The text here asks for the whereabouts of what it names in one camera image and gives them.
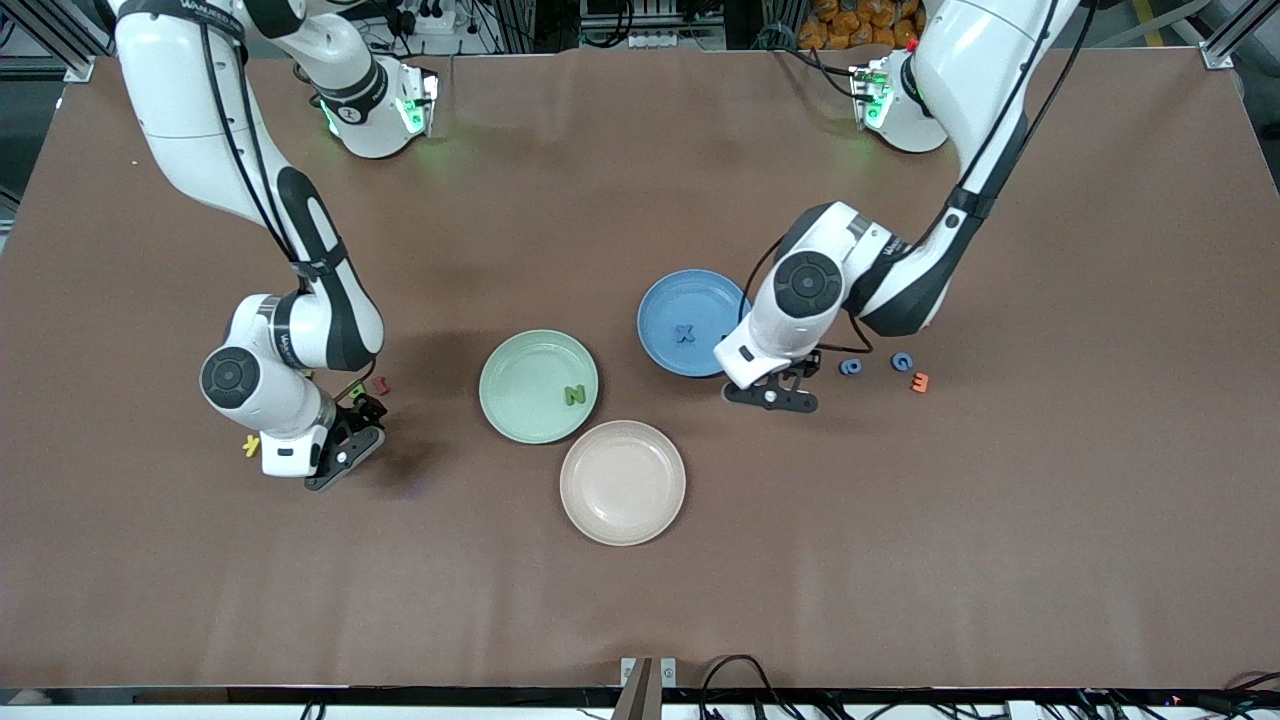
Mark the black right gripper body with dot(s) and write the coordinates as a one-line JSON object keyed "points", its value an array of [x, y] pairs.
{"points": [[358, 416]]}

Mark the blue letter D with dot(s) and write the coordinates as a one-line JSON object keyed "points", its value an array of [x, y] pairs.
{"points": [[851, 367]]}

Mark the blue letter G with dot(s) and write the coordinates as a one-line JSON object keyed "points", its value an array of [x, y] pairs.
{"points": [[902, 361]]}

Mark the blue letter X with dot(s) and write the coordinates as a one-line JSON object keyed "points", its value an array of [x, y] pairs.
{"points": [[684, 333]]}

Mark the green letter N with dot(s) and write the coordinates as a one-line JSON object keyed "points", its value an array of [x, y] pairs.
{"points": [[574, 395]]}

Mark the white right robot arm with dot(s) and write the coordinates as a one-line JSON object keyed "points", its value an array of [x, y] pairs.
{"points": [[260, 385]]}

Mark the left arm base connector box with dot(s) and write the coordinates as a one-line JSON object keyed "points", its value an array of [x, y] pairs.
{"points": [[870, 95]]}

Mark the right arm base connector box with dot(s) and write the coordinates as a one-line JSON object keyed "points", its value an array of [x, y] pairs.
{"points": [[418, 100]]}

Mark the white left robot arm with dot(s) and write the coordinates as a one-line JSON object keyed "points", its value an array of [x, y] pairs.
{"points": [[800, 300]]}

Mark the orange letter E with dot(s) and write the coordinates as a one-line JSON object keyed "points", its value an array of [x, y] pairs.
{"points": [[920, 382]]}

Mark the yellow letter K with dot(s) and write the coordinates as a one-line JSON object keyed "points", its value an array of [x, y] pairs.
{"points": [[251, 445]]}

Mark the blue plate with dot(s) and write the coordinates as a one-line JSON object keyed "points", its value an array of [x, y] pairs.
{"points": [[670, 300]]}

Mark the green plate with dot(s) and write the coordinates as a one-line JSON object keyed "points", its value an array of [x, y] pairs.
{"points": [[530, 375]]}

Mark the beige plate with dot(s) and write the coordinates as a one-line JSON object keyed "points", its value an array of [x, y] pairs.
{"points": [[622, 482]]}

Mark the brown table cover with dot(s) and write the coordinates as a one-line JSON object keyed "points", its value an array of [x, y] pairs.
{"points": [[640, 600]]}

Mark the orange packets pile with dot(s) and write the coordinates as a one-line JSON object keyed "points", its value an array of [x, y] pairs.
{"points": [[850, 25]]}

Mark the white power strip with plugs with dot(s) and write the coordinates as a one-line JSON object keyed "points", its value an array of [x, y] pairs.
{"points": [[435, 20]]}

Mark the grey metal table bracket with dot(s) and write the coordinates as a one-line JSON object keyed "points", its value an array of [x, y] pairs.
{"points": [[648, 690]]}

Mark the aluminium frame post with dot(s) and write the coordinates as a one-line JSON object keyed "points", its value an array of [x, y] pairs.
{"points": [[1215, 55], [75, 68]]}

